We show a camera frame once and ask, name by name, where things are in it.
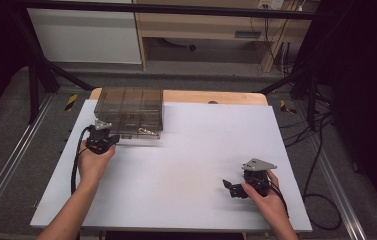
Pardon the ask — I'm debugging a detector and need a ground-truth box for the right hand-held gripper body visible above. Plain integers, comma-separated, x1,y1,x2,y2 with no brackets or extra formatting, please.
241,158,278,198

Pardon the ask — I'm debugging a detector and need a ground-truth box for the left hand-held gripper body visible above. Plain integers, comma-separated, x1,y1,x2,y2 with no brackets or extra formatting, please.
85,119,117,155

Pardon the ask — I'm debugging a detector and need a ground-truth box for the clear grey drawer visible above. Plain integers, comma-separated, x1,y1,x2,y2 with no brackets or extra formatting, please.
107,126,163,148

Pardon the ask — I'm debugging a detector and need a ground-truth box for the gold pearl brooch pin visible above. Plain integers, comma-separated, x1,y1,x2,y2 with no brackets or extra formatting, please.
137,127,160,137

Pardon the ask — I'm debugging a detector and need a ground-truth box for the clear grey drawer organizer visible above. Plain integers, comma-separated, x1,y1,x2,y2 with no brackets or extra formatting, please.
93,87,164,133

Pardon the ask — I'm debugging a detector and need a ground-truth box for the person's left hand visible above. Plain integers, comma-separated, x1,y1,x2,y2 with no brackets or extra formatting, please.
77,141,117,186

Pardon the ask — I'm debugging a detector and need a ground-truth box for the person's right hand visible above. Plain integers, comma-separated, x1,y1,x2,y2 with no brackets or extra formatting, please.
241,169,289,223

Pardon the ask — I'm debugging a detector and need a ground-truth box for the yellow black striped tape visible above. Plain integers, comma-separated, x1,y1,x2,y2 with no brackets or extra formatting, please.
279,99,297,115
64,93,79,112

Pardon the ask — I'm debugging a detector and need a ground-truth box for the white table board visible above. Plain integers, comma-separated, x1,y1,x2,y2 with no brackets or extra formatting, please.
29,99,313,233

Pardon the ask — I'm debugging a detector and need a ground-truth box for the black metal stand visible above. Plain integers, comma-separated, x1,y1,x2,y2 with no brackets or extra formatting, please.
9,9,96,126
258,64,322,132

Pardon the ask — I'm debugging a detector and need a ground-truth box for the wooden table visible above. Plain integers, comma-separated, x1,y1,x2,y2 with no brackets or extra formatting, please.
89,87,270,107

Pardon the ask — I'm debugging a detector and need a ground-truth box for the white cabinet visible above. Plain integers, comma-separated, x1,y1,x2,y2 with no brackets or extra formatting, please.
27,0,143,65

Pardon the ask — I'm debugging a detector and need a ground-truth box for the light wooden desk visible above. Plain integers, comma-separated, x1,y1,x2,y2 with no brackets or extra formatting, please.
132,0,321,74

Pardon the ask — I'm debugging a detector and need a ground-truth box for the white power strip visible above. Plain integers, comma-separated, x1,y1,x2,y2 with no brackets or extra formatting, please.
257,0,286,11

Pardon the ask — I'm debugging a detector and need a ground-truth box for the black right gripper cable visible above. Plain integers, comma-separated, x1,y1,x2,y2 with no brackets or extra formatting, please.
269,184,291,218

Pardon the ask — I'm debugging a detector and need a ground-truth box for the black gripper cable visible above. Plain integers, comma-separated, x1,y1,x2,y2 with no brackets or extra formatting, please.
70,125,96,196
269,184,291,218

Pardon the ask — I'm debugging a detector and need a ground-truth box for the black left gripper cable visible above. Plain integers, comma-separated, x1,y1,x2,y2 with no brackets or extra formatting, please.
70,125,96,196

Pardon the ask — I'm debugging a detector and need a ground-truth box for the black looped floor cable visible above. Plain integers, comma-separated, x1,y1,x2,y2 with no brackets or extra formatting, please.
301,113,343,231

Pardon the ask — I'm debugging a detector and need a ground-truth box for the bundle of black cables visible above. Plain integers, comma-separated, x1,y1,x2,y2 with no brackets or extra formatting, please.
278,109,334,149

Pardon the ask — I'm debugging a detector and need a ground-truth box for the aluminium floor rail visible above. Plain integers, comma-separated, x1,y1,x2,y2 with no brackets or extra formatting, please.
308,133,368,240
0,94,56,232

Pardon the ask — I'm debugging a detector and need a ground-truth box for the black metal frame bar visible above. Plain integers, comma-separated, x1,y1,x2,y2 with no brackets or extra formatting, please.
9,1,324,21

